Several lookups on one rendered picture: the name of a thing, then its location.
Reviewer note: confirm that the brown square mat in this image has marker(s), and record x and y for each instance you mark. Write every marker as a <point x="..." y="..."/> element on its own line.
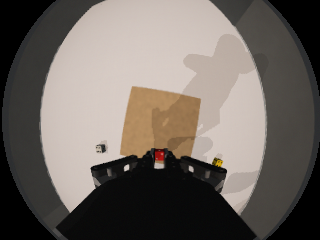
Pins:
<point x="159" y="119"/>

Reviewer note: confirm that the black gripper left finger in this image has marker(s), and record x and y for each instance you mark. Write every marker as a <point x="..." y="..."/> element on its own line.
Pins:
<point x="110" y="170"/>

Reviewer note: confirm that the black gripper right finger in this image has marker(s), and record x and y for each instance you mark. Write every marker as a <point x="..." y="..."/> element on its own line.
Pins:
<point x="212" y="174"/>

